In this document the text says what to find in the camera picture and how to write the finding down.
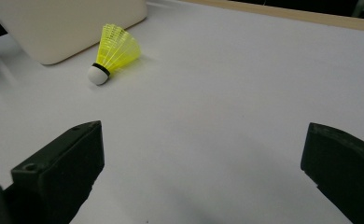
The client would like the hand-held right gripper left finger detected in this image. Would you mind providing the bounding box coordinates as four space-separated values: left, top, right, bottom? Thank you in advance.
2 120 105 224

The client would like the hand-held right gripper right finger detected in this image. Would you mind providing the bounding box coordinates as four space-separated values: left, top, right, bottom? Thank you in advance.
301 122 364 224

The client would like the yellow shuttlecock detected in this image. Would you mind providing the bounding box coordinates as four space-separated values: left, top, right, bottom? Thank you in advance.
87 23 142 86

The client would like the white plastic bin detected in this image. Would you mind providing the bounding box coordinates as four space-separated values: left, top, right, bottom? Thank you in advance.
0 0 148 66

